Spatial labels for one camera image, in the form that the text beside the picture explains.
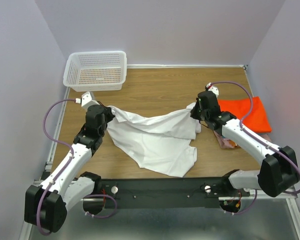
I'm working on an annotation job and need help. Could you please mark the white t shirt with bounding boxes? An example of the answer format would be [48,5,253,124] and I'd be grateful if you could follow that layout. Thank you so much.
[107,103,201,178]

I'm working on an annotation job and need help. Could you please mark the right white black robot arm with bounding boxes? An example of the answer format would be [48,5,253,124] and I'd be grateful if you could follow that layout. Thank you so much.
[190,90,300,197]

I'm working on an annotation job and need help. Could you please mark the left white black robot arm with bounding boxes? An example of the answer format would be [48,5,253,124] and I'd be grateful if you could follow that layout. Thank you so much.
[24,104,115,236]

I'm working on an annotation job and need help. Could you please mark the folded pink printed t shirt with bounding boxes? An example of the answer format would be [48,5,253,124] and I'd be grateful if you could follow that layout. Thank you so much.
[213,131,272,149]

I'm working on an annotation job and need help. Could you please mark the white plastic perforated basket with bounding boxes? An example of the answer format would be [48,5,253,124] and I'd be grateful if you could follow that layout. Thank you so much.
[63,50,127,92]

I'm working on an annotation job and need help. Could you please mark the folded orange t shirt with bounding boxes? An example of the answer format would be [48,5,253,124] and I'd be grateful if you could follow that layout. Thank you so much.
[218,96,272,134]

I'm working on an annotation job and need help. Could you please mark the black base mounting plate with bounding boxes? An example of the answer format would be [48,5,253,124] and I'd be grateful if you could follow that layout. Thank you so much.
[82,176,251,210]

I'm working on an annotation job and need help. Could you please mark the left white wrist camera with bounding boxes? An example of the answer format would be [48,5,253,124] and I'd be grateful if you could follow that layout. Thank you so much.
[75,91,100,110]

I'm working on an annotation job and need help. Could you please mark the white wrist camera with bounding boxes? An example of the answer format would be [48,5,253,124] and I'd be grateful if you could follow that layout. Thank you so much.
[75,91,100,110]
[205,82,219,97]

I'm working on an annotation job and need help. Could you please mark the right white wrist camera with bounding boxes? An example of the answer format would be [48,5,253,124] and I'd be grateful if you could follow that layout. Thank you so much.
[205,82,219,97]

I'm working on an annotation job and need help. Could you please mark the aluminium back frame rail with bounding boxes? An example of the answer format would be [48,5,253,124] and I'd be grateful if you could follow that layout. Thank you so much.
[127,64,247,70]

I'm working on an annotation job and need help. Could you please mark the aluminium frame rail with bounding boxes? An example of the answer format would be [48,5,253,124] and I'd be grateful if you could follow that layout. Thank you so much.
[39,87,70,182]
[127,64,247,70]
[29,177,298,201]

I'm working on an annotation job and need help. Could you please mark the aluminium left frame rail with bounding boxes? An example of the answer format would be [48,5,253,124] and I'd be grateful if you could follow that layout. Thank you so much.
[39,87,70,182]

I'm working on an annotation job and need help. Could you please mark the aluminium front frame rail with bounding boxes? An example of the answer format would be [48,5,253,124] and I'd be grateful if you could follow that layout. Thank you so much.
[29,177,298,201]

